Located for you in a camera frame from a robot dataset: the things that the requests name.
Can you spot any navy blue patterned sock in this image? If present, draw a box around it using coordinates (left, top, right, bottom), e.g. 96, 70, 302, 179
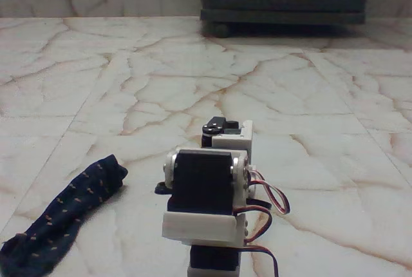
0, 153, 129, 277

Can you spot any black caster wheel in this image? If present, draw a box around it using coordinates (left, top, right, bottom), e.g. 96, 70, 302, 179
211, 23, 230, 38

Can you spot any looped red white black cable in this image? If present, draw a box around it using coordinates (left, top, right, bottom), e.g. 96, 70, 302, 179
247, 169, 291, 216

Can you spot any red black servo cable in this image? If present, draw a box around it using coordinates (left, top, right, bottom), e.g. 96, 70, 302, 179
236, 205, 280, 277

